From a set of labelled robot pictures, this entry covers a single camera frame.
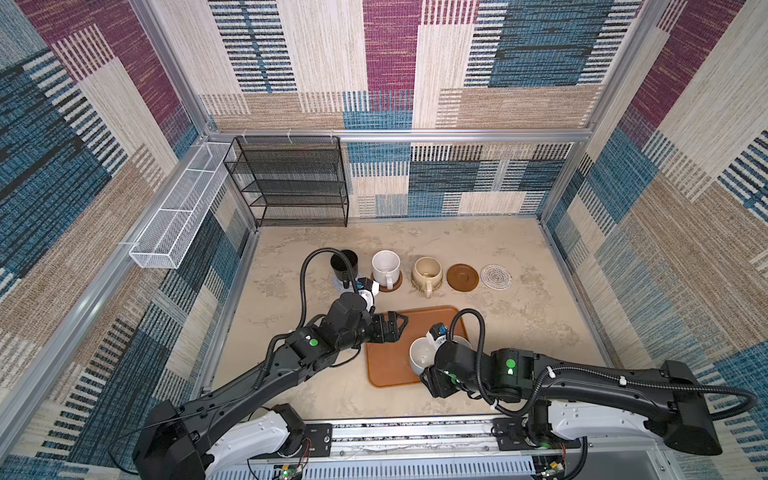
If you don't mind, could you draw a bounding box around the black mug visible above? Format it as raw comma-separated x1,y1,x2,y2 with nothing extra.
330,249,358,282

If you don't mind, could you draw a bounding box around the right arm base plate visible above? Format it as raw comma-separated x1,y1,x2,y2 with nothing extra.
491,417,581,451

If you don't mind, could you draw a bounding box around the brown plastic serving tray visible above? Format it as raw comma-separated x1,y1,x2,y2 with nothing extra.
366,306,458,388

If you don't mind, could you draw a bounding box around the beige ceramic mug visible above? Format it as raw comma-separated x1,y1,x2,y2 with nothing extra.
411,256,444,299

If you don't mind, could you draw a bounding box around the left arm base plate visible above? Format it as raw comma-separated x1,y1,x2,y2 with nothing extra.
284,423,333,459

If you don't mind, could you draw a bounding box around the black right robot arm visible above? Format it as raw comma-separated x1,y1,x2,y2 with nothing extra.
420,310,758,456

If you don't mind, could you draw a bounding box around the white mesh wall basket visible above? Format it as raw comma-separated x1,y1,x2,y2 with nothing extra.
129,142,230,269

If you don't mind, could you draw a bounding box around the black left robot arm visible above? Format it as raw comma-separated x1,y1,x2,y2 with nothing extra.
125,279,409,479

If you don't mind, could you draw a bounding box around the clear glass coaster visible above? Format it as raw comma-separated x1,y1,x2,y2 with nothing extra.
480,264,512,291

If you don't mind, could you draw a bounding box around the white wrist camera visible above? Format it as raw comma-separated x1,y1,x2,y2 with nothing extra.
356,277,380,313
425,323,449,350

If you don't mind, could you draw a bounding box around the large brown wooden coaster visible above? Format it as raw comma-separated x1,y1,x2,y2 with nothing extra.
445,263,480,292

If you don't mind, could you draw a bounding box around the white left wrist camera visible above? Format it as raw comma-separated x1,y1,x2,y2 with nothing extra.
356,277,380,313

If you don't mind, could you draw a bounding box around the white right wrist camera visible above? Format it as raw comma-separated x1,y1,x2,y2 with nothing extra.
425,323,449,350

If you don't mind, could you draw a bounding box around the grey-blue woven coaster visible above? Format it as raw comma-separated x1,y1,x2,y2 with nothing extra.
332,276,364,292

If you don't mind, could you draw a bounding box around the white speckled mug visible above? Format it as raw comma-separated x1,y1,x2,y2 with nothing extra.
372,250,401,288

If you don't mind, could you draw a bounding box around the white mug purple handle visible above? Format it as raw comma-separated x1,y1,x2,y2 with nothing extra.
446,335,472,348

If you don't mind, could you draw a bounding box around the aluminium front rail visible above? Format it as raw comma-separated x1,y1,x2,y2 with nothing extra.
201,404,659,474

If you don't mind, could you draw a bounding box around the white mug blue handle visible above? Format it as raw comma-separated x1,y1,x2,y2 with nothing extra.
408,337,436,376

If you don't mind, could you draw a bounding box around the black wire shelf rack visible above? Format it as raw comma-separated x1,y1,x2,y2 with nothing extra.
223,136,349,228

